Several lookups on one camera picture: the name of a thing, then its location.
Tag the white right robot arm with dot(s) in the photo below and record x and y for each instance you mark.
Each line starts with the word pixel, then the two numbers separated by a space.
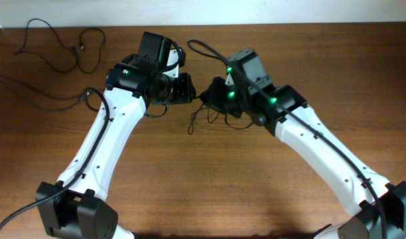
pixel 377 208

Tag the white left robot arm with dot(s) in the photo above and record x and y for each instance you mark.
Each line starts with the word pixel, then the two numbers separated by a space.
pixel 75 206

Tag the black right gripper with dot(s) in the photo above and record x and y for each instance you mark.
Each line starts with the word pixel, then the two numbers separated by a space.
pixel 211 97

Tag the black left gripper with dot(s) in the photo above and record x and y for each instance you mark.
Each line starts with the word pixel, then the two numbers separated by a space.
pixel 186 85

